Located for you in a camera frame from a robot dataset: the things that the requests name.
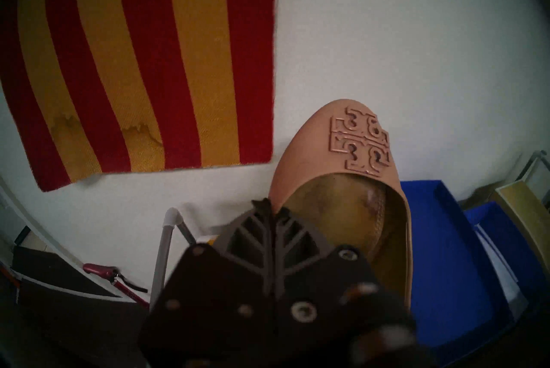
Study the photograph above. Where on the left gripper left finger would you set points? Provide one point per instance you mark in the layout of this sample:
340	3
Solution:
215	307

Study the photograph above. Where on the blue shoe box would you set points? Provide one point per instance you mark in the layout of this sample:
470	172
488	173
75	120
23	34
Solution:
515	242

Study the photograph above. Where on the white tissue paper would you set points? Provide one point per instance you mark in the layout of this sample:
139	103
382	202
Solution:
500	272

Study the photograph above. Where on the gold shoe box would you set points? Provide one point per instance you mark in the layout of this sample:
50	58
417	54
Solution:
524	208

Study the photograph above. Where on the red yellow striped flag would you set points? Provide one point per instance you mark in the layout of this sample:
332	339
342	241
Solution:
142	49

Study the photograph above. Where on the blue shoe box lid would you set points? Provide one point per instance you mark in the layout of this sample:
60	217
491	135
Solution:
447	268

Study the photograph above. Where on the tan leather shoe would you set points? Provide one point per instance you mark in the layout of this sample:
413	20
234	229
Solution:
309	148

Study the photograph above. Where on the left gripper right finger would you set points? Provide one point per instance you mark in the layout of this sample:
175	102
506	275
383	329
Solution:
326	307

